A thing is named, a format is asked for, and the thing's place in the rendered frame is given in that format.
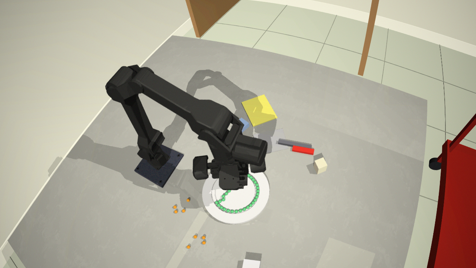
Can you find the yellow flat rectangular board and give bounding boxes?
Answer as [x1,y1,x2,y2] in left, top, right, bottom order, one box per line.
[242,95,278,127]

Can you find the white round board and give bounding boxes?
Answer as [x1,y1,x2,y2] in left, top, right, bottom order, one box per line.
[202,164,269,224]

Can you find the light blue cube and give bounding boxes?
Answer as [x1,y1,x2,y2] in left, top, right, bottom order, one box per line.
[239,118,250,132]

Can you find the cream cube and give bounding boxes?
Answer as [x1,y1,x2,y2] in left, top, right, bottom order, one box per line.
[313,158,327,174]

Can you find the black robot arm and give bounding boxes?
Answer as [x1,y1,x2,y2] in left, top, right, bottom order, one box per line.
[105,65,267,190]

